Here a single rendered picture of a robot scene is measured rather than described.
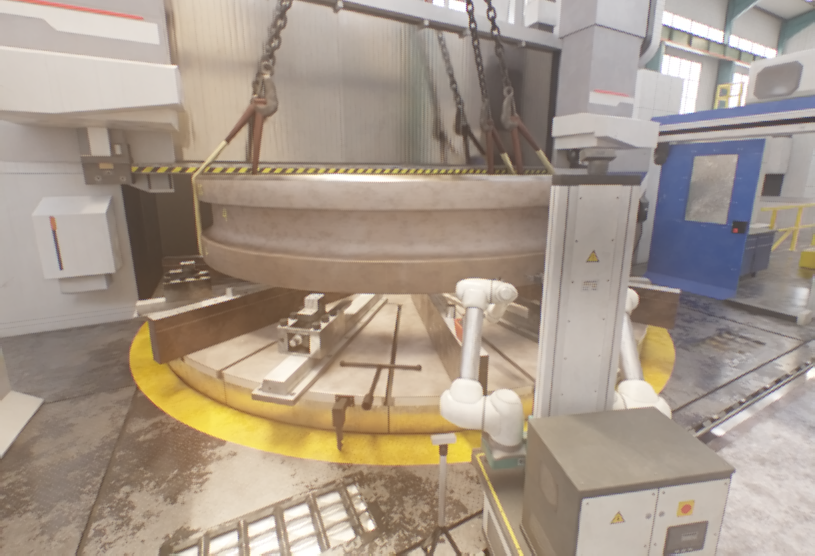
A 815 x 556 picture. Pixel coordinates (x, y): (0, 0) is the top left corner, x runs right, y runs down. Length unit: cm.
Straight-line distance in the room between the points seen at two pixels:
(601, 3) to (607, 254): 555
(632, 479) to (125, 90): 371
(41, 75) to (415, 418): 346
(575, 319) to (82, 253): 489
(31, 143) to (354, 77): 363
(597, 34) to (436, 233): 461
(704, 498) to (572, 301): 73
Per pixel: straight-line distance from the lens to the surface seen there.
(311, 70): 574
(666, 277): 740
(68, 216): 528
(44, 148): 468
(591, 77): 660
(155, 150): 452
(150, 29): 411
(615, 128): 629
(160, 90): 358
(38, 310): 598
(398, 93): 614
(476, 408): 190
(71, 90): 365
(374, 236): 294
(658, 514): 166
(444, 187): 279
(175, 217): 817
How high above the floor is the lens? 178
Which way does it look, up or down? 12 degrees down
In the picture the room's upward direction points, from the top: straight up
